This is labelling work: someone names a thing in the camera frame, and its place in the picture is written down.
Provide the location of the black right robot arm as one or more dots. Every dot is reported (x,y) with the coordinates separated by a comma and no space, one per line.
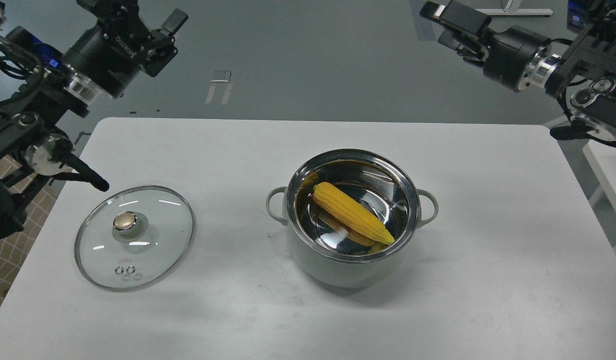
(580,74)

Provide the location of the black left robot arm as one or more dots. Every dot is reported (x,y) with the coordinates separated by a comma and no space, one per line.
(50,89)

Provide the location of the grey steel cooking pot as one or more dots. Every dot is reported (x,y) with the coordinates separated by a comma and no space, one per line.
(329,251)

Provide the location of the yellow corn cob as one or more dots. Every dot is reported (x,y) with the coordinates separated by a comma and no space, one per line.
(351,213)

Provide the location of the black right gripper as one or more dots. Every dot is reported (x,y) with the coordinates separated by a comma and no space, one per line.
(515,58)

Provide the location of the beige checkered cloth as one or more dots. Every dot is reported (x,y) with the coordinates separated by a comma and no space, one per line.
(12,240)

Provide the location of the glass pot lid gold knob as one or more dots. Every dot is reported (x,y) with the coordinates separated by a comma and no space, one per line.
(134,237)

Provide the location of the white table foot bar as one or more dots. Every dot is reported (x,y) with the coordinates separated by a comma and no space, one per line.
(512,8)

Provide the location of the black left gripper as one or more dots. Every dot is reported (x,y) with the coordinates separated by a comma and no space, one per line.
(113,51)

